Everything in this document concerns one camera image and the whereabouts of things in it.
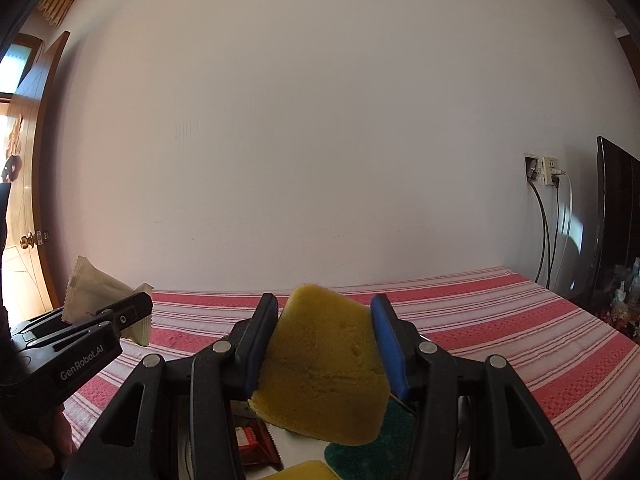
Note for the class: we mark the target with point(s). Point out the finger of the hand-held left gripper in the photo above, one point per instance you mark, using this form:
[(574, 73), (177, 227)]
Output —
[(40, 324), (132, 310)]

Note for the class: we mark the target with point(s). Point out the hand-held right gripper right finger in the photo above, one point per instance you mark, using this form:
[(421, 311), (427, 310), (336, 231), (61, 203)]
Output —
[(387, 340)]

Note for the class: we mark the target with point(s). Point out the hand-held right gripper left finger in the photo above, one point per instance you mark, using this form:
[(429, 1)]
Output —
[(260, 340)]

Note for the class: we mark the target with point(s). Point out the white serrated-edge packet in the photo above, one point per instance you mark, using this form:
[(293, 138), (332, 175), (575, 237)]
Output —
[(100, 290)]

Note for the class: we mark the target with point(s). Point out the porous yellow sponge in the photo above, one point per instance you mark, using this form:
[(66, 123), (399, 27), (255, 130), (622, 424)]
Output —
[(320, 375)]

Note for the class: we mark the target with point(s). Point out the green yellow scouring sponge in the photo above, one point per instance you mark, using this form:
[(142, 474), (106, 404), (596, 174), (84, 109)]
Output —
[(380, 440)]

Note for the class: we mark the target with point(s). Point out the dark red packet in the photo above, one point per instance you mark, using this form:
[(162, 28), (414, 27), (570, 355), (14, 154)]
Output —
[(252, 442)]

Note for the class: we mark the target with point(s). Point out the smooth yellow sponge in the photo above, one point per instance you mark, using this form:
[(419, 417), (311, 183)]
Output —
[(305, 472)]

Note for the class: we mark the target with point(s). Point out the person's left hand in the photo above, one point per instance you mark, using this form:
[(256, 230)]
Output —
[(60, 435)]

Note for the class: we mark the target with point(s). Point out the brass door knob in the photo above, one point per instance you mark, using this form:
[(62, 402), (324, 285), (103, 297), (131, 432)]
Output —
[(27, 241)]

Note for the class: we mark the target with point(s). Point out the metal door latch plate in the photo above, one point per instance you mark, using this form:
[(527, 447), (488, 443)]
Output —
[(43, 236)]

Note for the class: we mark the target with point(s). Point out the red white striped tablecloth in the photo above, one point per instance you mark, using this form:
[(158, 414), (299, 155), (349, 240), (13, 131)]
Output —
[(500, 320)]

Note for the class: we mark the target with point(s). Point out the wooden door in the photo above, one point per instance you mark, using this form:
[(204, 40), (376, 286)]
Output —
[(35, 200)]

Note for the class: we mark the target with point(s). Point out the wooden flower door decoration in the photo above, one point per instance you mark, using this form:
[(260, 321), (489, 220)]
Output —
[(12, 165)]

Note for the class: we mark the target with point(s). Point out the pile of small toiletries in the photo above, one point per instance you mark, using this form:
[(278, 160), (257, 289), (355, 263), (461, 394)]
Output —
[(620, 305)]

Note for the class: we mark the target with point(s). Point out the transom window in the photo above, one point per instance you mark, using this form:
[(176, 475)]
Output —
[(17, 65)]

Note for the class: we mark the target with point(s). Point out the black flat screen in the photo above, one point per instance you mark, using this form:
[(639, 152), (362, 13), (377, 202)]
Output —
[(615, 210)]

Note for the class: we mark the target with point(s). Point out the beige curtain valance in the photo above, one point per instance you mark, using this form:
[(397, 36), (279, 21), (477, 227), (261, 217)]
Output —
[(55, 7)]

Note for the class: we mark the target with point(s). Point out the white wall outlet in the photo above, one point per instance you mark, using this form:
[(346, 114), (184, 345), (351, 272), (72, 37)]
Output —
[(547, 165)]

